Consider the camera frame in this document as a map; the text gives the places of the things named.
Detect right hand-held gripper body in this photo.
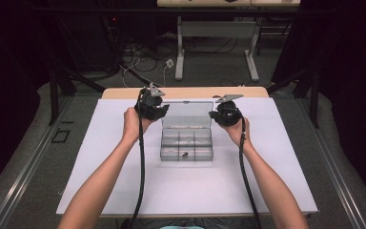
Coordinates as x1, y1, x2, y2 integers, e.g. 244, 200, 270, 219
213, 94, 245, 127

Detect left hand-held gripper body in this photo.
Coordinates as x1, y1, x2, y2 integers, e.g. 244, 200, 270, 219
134, 82, 167, 121

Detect clear plastic compartment box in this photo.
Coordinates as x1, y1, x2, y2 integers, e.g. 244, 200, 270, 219
159, 100, 215, 162

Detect person's right hand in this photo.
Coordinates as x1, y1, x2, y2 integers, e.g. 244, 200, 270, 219
219, 115, 253, 150

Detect person's left hand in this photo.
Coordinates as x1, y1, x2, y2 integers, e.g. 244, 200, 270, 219
121, 106, 155, 145

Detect wooden table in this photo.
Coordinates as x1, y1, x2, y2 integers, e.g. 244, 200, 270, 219
62, 86, 313, 220

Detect white table sheet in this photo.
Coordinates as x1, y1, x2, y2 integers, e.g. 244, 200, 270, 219
55, 96, 319, 216

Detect white-legged desk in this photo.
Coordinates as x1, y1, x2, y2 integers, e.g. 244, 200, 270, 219
156, 0, 301, 82

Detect black metal stand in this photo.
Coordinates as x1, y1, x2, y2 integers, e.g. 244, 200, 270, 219
266, 63, 320, 129
48, 61, 107, 127

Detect person's grey trousers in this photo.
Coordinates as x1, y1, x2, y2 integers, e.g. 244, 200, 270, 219
119, 217, 259, 229

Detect dark curtain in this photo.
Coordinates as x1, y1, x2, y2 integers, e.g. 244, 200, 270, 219
0, 0, 58, 199
271, 0, 366, 196

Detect tangle of floor cables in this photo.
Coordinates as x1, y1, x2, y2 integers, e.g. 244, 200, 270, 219
117, 32, 177, 89

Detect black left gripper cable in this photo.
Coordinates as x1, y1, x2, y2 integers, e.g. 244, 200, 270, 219
126, 90, 148, 229

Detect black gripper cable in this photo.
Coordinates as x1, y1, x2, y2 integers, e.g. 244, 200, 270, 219
237, 115, 263, 229
126, 90, 148, 229

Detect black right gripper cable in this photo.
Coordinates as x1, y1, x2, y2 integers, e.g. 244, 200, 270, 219
237, 115, 263, 229

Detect aluminium floor rail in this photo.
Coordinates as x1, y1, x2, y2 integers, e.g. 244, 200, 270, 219
297, 97, 366, 229
0, 94, 74, 229

